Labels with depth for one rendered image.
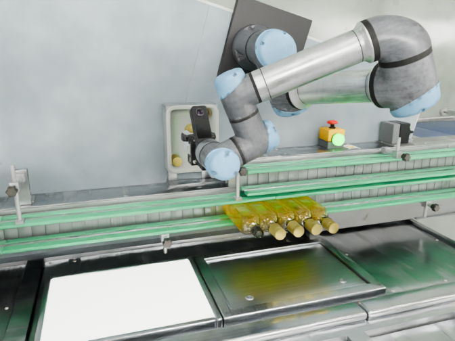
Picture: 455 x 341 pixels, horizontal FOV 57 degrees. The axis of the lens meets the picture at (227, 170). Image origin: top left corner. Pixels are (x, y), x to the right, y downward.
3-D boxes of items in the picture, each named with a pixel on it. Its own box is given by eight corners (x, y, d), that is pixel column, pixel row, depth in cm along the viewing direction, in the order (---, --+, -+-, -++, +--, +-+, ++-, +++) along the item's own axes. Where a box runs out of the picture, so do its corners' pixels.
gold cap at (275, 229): (268, 235, 123) (274, 241, 119) (269, 223, 122) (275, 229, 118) (279, 233, 124) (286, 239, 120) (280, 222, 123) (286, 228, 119)
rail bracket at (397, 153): (378, 153, 156) (402, 162, 144) (380, 134, 154) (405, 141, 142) (386, 152, 158) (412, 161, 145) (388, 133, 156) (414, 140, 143)
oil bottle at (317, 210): (284, 206, 150) (313, 229, 130) (285, 191, 148) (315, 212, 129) (298, 204, 151) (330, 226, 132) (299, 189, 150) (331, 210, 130)
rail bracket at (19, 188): (19, 203, 132) (7, 231, 111) (12, 151, 127) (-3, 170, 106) (36, 201, 133) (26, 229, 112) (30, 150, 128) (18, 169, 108)
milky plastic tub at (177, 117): (164, 167, 146) (168, 174, 138) (161, 103, 140) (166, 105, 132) (212, 164, 151) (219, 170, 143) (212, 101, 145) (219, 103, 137)
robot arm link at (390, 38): (431, -7, 85) (210, 85, 92) (441, 44, 89) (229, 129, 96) (407, -8, 96) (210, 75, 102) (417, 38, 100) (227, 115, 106)
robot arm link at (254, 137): (270, 107, 98) (229, 128, 96) (286, 149, 102) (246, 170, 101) (257, 103, 105) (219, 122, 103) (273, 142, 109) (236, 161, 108)
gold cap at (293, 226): (286, 232, 125) (293, 238, 121) (287, 221, 124) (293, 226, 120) (297, 231, 126) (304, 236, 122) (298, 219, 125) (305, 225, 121)
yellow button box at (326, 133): (317, 144, 162) (327, 148, 155) (318, 125, 160) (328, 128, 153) (333, 143, 164) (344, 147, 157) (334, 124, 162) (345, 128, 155)
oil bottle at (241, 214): (223, 212, 143) (244, 237, 123) (223, 196, 142) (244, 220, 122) (238, 210, 145) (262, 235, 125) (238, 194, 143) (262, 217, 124)
